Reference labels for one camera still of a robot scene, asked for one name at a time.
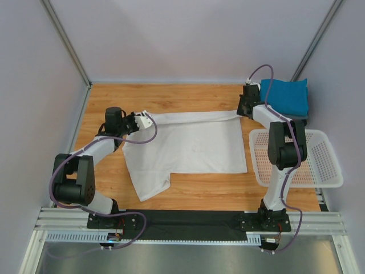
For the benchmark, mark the grey slotted cable duct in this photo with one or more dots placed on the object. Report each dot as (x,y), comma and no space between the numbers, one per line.
(250,239)

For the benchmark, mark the aluminium corner post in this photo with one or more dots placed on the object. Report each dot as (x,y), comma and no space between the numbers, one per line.
(317,38)
(58,26)

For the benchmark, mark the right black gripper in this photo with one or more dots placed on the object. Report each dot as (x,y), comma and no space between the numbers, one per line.
(239,112)

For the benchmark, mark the aluminium frame rail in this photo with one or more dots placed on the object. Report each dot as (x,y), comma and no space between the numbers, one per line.
(58,219)

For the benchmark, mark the white plastic basket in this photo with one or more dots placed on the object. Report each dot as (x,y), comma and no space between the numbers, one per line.
(321,168)

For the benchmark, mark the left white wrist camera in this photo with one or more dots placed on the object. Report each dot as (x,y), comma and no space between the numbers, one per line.
(143,120)

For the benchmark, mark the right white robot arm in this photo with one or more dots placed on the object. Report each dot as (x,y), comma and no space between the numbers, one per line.
(286,149)

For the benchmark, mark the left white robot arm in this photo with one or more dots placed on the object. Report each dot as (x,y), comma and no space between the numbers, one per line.
(73,181)

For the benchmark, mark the left aluminium corner post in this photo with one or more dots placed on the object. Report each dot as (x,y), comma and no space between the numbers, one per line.
(58,26)

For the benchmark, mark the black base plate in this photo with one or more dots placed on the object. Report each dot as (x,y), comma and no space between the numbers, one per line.
(206,224)

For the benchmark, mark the right aluminium corner post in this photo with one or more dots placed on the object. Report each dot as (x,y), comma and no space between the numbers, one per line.
(317,38)

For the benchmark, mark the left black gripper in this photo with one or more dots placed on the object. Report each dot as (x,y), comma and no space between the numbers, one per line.
(132,117)

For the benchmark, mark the folded black red t-shirt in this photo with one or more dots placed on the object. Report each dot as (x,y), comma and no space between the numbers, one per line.
(304,122)

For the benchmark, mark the white t-shirt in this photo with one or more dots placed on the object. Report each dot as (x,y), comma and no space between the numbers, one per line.
(184,143)

